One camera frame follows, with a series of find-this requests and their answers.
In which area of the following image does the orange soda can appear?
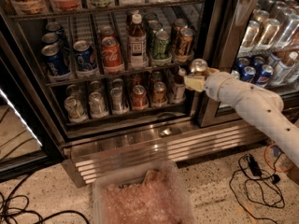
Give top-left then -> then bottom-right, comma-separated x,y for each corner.
171,18 -> 188,44
175,28 -> 194,56
190,59 -> 207,76

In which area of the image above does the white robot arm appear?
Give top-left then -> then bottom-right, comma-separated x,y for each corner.
184,69 -> 299,167

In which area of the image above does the bottom shelf tea bottle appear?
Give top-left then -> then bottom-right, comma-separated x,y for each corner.
170,68 -> 186,104

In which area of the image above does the bottom shelf orange can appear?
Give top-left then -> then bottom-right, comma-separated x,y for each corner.
151,81 -> 167,106

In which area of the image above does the front green soda can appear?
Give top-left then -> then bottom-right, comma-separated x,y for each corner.
151,30 -> 171,60

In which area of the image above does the green soda can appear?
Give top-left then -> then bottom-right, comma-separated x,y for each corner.
148,21 -> 163,44
143,12 -> 158,27
151,30 -> 171,60

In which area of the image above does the bottom shelf red can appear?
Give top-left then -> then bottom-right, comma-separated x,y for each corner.
132,85 -> 148,110

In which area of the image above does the brown tea bottle middle shelf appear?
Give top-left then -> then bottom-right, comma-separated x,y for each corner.
127,13 -> 147,69

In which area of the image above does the fridge glass door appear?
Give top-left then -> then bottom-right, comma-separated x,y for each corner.
197,0 -> 299,127

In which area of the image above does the shelf silver can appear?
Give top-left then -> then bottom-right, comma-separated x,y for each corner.
64,96 -> 88,122
110,88 -> 127,114
89,92 -> 108,119

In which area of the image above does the rear green soda can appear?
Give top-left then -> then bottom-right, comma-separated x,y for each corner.
143,12 -> 158,27

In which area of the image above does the front red cola can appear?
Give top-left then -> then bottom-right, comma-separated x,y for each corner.
101,36 -> 122,73

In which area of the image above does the rear red cola can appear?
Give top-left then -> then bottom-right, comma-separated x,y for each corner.
100,26 -> 117,40

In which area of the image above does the blue pepsi can centre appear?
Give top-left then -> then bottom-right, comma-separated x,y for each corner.
73,40 -> 98,77

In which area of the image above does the blue pepsi can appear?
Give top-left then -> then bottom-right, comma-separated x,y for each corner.
73,40 -> 98,77
41,45 -> 69,77

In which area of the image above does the bottom shelf left silver can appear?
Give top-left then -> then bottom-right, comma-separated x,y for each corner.
64,96 -> 88,122

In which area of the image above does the stainless steel fridge grille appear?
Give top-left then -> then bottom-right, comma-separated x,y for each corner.
63,120 -> 266,187

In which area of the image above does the front left blue pepsi can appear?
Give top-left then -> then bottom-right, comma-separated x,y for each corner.
41,45 -> 69,77

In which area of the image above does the rear left pepsi can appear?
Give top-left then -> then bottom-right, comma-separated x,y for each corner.
46,21 -> 65,37

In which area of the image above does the clear plastic bin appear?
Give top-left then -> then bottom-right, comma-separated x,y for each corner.
93,161 -> 195,224

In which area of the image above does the orange cable loop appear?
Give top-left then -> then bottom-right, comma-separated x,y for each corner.
263,142 -> 297,174

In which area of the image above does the black power adapter cable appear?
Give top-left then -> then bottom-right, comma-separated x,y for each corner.
228,153 -> 286,224

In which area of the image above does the black cable left floor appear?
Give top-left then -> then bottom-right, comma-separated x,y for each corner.
0,175 -> 91,224

